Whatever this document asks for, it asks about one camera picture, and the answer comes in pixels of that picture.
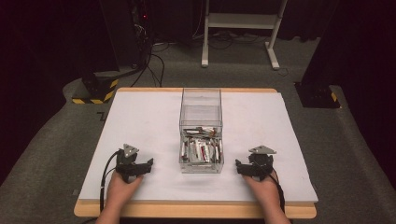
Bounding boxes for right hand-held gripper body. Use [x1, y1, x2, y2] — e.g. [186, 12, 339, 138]
[247, 145, 277, 182]

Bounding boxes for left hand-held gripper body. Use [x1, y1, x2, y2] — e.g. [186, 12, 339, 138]
[115, 143, 146, 183]

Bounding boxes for clear plastic drawer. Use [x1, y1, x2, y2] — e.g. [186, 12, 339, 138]
[178, 119, 225, 175]

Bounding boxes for person's left hand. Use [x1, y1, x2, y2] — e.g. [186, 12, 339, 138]
[106, 170, 145, 204]

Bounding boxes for person's right hand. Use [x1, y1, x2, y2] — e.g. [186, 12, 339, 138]
[242, 170, 282, 208]

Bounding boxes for white board sheet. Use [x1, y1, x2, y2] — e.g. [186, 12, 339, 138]
[78, 91, 319, 205]

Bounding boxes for pile of small foil packets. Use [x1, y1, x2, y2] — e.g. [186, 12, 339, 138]
[180, 125, 224, 164]

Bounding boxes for wooden table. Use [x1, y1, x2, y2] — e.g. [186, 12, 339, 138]
[73, 87, 318, 220]

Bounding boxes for clear plastic drawer case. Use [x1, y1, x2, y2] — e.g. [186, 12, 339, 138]
[179, 87, 224, 128]

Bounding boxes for black yellow striped stand base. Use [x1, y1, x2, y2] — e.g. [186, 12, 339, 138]
[71, 71, 120, 105]

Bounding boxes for dark equipment rack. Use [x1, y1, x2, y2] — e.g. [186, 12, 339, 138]
[98, 0, 154, 70]

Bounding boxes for dark curtain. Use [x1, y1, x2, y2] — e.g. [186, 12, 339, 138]
[300, 0, 396, 188]
[0, 0, 120, 185]

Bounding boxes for white metal stand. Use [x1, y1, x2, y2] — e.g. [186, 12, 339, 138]
[201, 0, 290, 71]

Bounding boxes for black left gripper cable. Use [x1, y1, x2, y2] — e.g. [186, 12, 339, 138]
[99, 149, 121, 213]

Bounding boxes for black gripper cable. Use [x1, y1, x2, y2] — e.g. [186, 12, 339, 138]
[99, 149, 121, 213]
[262, 167, 287, 215]

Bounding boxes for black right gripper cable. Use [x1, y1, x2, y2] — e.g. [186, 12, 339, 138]
[262, 167, 287, 215]

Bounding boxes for black floor cables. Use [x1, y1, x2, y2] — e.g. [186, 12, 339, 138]
[130, 41, 166, 89]

